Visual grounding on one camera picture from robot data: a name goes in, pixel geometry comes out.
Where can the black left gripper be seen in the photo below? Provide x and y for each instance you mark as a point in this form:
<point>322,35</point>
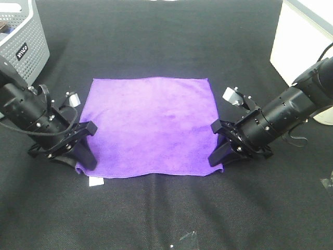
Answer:
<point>63,139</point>

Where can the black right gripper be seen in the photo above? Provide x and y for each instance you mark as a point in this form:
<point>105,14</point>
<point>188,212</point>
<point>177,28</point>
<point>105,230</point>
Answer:
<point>232,144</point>

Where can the purple microfibre towel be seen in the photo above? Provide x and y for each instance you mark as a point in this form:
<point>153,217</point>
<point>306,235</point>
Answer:
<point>150,125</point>

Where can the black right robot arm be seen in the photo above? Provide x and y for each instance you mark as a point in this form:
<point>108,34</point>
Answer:
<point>249,137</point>

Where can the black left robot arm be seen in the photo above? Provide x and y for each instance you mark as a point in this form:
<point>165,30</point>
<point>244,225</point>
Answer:
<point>26,109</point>

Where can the black table cloth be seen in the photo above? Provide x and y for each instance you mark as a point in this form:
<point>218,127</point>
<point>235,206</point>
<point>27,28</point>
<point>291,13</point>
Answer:
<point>275,203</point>

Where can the clear tape front centre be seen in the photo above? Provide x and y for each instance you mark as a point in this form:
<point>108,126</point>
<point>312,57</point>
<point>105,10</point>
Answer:
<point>187,242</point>

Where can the grey perforated laundry basket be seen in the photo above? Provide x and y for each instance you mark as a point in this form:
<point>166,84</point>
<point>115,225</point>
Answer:
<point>24,50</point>

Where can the white plastic bin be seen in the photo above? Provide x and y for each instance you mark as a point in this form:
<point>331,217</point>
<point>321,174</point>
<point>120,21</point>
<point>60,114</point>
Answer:
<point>303,32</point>

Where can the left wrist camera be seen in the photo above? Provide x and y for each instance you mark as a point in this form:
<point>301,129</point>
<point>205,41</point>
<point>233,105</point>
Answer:
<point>73,99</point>

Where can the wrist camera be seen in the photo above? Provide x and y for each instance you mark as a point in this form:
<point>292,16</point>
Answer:
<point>233,97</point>
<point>73,99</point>

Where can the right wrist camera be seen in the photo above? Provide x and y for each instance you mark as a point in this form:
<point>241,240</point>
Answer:
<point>233,97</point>

